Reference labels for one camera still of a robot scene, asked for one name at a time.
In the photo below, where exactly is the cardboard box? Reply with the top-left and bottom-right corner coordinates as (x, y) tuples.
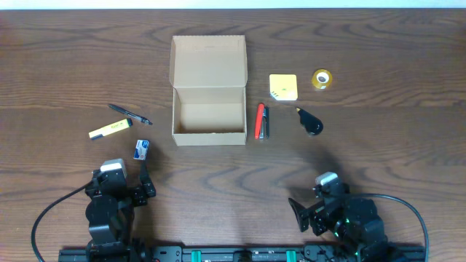
(169, 35), (248, 146)

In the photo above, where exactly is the yellow sticky note pad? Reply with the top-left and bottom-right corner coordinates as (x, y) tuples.
(269, 74), (298, 101)

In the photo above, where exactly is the yellow tape roll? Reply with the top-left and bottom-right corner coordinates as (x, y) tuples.
(311, 68), (333, 90)

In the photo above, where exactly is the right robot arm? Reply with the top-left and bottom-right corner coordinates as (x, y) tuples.
(288, 179), (392, 261)

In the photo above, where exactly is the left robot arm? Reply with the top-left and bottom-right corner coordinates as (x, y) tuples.
(85, 159), (156, 261)

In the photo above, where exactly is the blue white staples box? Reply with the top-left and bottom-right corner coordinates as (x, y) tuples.
(133, 140), (150, 161)

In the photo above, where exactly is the yellow highlighter marker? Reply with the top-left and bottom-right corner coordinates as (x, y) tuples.
(89, 118), (133, 140)

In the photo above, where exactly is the black ballpoint pen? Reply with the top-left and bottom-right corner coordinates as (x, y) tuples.
(108, 104), (153, 125)

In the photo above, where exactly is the black correction tape dispenser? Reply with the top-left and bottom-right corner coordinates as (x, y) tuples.
(296, 107), (323, 135)

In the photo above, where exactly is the right black cable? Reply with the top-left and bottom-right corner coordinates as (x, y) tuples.
(341, 192), (430, 262)

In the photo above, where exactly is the black cable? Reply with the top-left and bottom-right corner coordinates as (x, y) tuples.
(31, 180), (94, 262)
(341, 192), (430, 262)

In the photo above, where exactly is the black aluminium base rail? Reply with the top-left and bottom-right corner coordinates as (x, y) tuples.
(58, 244), (427, 262)

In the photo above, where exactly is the left black cable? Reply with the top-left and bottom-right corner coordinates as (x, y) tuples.
(31, 180), (94, 262)

